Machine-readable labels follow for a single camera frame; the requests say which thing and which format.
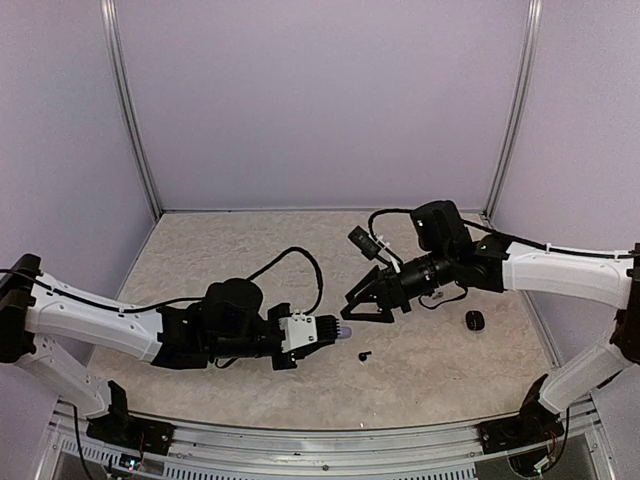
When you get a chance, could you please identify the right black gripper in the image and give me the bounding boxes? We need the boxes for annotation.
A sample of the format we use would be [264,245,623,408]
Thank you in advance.
[340,246,454,324]

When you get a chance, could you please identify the lilac earbud charging case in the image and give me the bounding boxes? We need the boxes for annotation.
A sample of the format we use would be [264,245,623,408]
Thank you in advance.
[338,326,352,339]

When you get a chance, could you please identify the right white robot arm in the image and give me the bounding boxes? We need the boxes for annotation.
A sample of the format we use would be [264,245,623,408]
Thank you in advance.
[341,200,639,444]

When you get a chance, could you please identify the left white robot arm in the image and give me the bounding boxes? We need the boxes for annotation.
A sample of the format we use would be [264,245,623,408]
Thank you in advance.
[1,254,351,445]

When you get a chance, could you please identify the black earbud charging case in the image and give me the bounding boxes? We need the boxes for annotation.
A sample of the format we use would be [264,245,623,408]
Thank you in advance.
[465,310,486,332]

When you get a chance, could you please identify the black earbud near front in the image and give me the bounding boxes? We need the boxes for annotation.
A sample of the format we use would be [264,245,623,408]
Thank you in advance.
[358,351,372,362]

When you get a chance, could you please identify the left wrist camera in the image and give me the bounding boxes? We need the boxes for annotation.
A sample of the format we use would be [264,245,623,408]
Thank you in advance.
[279,313,317,353]

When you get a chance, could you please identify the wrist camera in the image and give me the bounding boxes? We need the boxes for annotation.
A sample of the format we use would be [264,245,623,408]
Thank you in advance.
[279,313,317,353]
[347,226,403,273]

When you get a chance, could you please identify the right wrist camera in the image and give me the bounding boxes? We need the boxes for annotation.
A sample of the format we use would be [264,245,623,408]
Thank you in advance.
[347,226,403,273]

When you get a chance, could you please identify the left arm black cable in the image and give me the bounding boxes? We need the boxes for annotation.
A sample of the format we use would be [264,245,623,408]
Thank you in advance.
[0,247,324,316]

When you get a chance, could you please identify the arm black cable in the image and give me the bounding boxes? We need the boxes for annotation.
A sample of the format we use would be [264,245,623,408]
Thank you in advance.
[0,247,324,316]
[367,208,636,261]

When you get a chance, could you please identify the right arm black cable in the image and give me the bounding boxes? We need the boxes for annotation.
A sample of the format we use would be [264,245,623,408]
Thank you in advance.
[367,208,636,261]

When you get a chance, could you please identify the front aluminium rail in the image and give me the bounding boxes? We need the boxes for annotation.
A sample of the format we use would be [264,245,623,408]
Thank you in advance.
[34,394,616,480]

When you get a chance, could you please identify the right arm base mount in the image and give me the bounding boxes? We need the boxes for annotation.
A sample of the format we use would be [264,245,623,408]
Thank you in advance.
[477,374,565,454]

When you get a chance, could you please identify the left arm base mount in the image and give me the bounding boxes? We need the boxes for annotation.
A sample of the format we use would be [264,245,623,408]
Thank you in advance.
[87,380,175,456]

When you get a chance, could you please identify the right aluminium frame post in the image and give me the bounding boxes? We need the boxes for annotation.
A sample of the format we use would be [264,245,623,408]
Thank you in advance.
[483,0,543,221]

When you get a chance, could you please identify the aluminium frame post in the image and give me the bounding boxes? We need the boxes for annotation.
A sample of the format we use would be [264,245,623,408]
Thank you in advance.
[100,0,164,222]
[483,0,543,221]

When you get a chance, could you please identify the left aluminium frame post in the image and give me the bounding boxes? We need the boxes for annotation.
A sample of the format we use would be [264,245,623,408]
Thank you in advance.
[100,0,164,222]

